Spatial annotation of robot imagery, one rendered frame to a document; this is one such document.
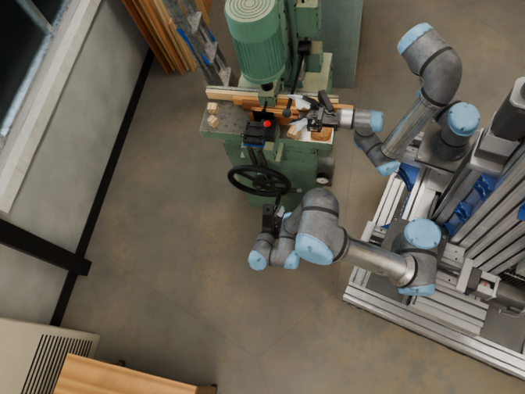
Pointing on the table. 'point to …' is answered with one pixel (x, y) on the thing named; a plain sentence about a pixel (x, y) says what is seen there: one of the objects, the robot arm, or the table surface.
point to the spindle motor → (256, 38)
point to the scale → (258, 89)
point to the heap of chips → (322, 134)
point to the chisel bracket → (269, 94)
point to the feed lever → (298, 70)
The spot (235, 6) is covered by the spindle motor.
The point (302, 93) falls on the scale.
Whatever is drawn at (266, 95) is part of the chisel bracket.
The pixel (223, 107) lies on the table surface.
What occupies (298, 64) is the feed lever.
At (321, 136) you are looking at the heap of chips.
